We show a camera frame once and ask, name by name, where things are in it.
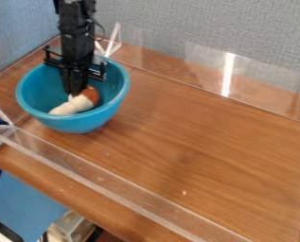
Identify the clear acrylic back barrier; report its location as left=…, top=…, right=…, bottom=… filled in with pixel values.
left=113, top=24, right=300, bottom=121

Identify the black device bottom left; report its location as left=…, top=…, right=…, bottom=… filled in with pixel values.
left=0, top=219, right=24, bottom=242

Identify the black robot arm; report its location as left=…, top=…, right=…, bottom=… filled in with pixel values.
left=43, top=0, right=106, bottom=96

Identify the clear acrylic barrier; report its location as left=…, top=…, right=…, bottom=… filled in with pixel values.
left=113, top=24, right=300, bottom=121
left=7, top=127, right=250, bottom=242

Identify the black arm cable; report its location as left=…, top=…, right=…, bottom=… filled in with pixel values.
left=85, top=17, right=106, bottom=42

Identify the blue bowl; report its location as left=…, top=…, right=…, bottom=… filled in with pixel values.
left=15, top=58, right=130, bottom=133

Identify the toy mushroom brown cap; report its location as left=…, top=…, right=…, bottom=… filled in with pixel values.
left=47, top=86, right=102, bottom=115

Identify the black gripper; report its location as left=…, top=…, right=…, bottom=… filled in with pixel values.
left=43, top=33, right=106, bottom=96

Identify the clear acrylic corner bracket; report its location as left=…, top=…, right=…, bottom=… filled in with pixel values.
left=94, top=23, right=122, bottom=58

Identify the metallic box under table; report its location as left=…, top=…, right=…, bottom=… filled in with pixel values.
left=38, top=211, right=95, bottom=242

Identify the clear acrylic front barrier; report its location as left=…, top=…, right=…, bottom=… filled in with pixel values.
left=7, top=127, right=250, bottom=242

